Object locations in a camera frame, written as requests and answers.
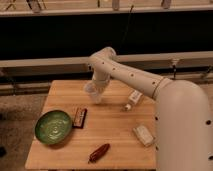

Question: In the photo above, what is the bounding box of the black hanging cable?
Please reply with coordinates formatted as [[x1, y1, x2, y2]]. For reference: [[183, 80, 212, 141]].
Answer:
[[119, 4, 135, 51]]

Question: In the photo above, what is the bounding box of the green ceramic bowl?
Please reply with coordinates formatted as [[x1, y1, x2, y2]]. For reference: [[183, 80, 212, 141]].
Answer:
[[35, 110, 73, 145]]

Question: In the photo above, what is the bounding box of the white wrapped packet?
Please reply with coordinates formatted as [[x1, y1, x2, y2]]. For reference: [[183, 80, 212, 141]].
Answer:
[[133, 125, 154, 147]]

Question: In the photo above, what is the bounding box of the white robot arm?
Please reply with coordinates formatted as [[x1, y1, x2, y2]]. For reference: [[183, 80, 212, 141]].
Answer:
[[89, 47, 213, 171]]

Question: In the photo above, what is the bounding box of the translucent white cup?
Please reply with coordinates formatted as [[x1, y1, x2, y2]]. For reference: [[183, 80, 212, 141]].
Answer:
[[84, 81, 102, 104]]

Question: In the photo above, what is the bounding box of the wooden table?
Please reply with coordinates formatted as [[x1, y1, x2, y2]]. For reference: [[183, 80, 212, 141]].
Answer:
[[25, 80, 156, 170]]

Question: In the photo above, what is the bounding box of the red-brown sausage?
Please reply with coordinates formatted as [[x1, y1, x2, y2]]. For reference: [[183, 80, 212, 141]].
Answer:
[[88, 143, 110, 163]]

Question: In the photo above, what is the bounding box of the white plastic bottle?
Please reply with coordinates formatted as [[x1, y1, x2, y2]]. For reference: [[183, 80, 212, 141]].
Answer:
[[124, 90, 143, 111]]

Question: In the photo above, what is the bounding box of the brown chocolate bar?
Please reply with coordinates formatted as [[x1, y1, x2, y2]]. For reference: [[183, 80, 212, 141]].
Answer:
[[73, 108, 87, 129]]

